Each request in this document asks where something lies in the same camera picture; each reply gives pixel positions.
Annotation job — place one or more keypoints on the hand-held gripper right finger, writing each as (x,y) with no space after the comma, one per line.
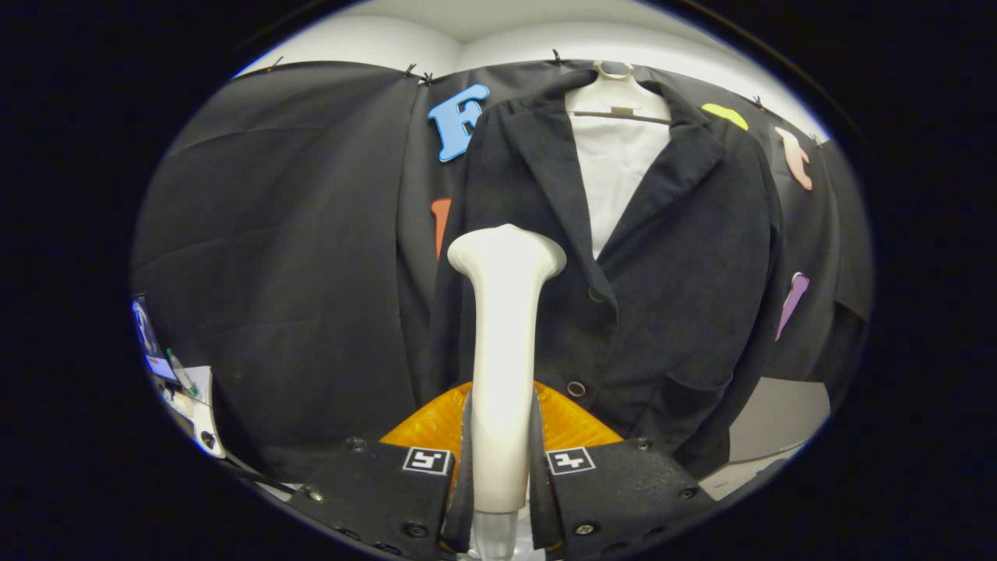
(615,491)

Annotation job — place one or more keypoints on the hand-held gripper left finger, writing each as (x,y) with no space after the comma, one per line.
(374,491)

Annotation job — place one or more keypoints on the white garment steamer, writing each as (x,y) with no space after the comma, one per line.
(502,351)

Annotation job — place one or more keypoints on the black suit jacket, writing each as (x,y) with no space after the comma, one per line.
(685,257)

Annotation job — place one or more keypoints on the grey cabinet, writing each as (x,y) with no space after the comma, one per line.
(779,413)

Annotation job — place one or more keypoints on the cluttered white table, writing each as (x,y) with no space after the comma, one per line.
(201,405)

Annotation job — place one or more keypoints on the black backdrop cloth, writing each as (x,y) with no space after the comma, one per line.
(273,234)

